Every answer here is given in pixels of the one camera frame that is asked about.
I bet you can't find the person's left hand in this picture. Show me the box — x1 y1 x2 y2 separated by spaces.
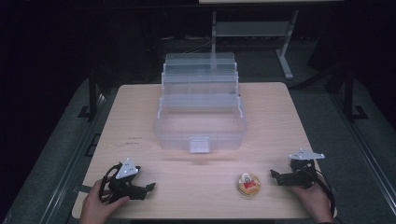
78 178 131 224

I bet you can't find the person's right hand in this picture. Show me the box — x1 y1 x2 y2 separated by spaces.
290 174 334 224

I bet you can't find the metal floor rail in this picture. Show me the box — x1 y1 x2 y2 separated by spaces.
330 91 396 208
38 91 118 224

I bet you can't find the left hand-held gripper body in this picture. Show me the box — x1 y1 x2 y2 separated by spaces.
106 157 148 203

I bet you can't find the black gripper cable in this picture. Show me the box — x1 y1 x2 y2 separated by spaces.
306 169 336 217
98 163 120 203

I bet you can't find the round gold tin red label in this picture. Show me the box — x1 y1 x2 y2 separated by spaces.
237 172 262 197

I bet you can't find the grey metal stand frame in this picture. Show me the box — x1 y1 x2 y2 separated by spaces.
210 9 301 80

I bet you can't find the thin floor cable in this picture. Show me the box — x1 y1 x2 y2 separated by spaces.
182 38 213 54

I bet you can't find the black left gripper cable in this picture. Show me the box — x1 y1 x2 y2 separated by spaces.
98 163 120 203

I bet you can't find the black metal stand post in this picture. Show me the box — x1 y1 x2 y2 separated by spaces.
342 66 370 123
77 69 99 122

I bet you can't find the clear plastic tiered storage box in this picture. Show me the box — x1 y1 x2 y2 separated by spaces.
153 51 248 154

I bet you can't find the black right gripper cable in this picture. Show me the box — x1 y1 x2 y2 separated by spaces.
306 169 336 217

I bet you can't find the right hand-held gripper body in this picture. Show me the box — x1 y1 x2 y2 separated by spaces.
288 147 326 189

